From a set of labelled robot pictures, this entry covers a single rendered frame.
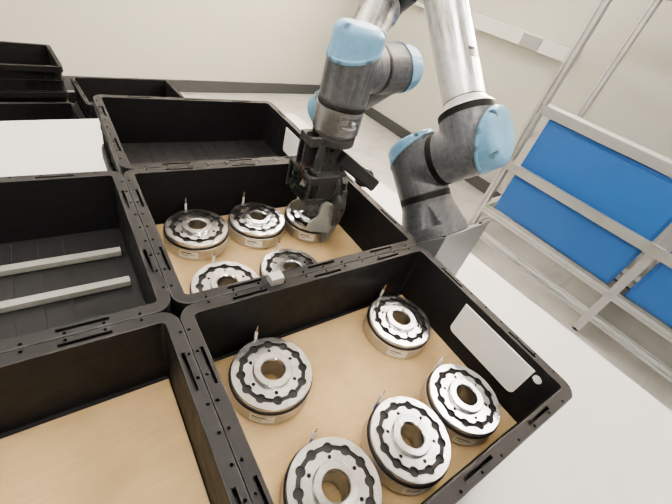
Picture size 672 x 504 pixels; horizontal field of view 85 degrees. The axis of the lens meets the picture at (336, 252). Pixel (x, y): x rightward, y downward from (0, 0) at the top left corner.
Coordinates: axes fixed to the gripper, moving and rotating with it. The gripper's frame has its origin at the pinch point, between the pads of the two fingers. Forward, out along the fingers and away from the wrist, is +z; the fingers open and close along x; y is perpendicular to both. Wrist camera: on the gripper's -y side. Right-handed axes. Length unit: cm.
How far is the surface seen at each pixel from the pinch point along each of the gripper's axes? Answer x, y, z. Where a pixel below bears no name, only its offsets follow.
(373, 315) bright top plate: 23.2, 4.0, -1.2
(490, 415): 43.1, -1.2, -1.0
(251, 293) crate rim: 18.0, 22.6, -7.8
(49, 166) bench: -55, 42, 15
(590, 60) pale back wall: -80, -254, -28
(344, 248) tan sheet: 5.3, -3.6, 2.0
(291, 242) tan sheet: 0.6, 6.0, 2.0
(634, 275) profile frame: 30, -176, 41
